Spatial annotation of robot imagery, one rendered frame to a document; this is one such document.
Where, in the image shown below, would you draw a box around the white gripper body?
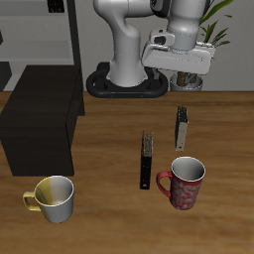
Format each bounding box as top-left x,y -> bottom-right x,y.
141,41 -> 216,76

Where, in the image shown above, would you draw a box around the black book with pale cover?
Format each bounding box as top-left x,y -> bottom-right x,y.
175,105 -> 190,153

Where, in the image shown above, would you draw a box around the black book with patterned edge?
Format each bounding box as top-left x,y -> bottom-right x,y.
139,130 -> 155,191

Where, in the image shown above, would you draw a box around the green pot plant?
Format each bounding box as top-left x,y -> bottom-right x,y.
170,0 -> 234,93

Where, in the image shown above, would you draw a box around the red mug with white pattern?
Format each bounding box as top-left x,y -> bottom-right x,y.
156,156 -> 206,211

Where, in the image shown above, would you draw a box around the black books on bookshelf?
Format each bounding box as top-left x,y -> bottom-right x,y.
47,0 -> 65,14

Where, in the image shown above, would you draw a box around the dark brown desk caddy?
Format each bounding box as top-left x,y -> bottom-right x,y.
0,64 -> 85,178

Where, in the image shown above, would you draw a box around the white and yellow mug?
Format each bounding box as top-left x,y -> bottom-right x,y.
22,175 -> 75,224

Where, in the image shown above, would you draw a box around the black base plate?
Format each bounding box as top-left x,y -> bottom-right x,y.
85,62 -> 170,99

